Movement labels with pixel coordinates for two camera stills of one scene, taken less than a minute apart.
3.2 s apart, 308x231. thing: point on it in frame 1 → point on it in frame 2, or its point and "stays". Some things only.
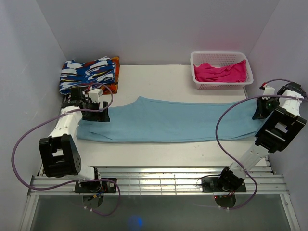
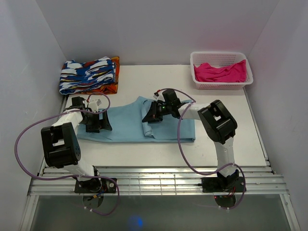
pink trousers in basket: x=236 y=72 stays
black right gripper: x=260 y=112 → x=152 y=116
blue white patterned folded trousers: x=90 y=72 stays
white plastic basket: x=214 y=70 stays
